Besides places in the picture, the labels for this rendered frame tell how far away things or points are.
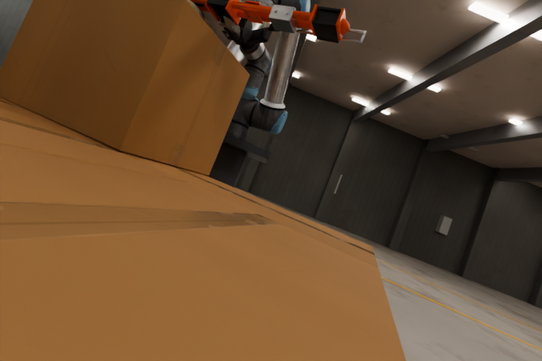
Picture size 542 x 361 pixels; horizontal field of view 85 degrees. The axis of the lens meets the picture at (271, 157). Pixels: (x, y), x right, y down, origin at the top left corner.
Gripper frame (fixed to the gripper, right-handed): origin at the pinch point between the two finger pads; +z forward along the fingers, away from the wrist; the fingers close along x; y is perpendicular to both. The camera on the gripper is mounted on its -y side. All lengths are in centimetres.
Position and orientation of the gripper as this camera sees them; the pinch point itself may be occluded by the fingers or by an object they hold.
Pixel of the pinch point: (231, 8)
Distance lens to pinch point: 105.3
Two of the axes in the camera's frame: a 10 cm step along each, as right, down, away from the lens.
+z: -3.0, -2.0, -9.3
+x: 3.7, -9.3, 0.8
